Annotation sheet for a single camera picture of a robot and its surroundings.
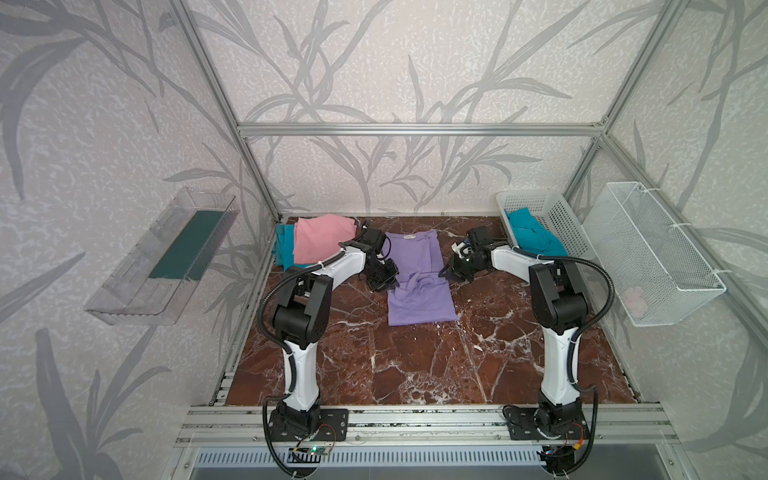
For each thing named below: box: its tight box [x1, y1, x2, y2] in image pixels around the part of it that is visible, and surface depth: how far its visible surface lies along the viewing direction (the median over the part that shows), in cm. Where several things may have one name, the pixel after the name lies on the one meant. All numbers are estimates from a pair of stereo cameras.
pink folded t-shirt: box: [294, 214, 357, 264], surface depth 110 cm
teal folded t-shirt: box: [272, 224, 305, 271], surface depth 107 cm
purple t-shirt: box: [384, 229, 458, 327], surface depth 98 cm
